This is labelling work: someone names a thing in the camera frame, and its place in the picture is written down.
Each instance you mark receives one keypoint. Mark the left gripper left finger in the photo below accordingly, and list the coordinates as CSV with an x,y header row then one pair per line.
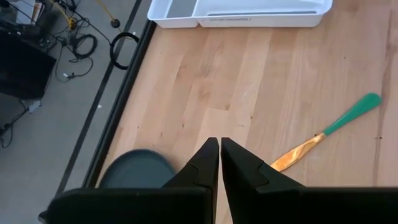
x,y
186,202

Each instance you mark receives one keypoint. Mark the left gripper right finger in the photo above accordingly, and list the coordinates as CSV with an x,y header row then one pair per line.
x,y
248,193

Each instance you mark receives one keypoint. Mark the dark grey round plate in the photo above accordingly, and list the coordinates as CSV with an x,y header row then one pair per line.
x,y
133,171

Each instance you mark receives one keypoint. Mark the white plastic cutlery tray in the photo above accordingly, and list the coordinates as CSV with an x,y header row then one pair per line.
x,y
264,14

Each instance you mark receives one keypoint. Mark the black floor puck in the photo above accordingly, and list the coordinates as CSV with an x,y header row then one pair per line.
x,y
115,23

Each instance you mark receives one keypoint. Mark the black equipment case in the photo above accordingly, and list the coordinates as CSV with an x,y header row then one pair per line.
x,y
25,68

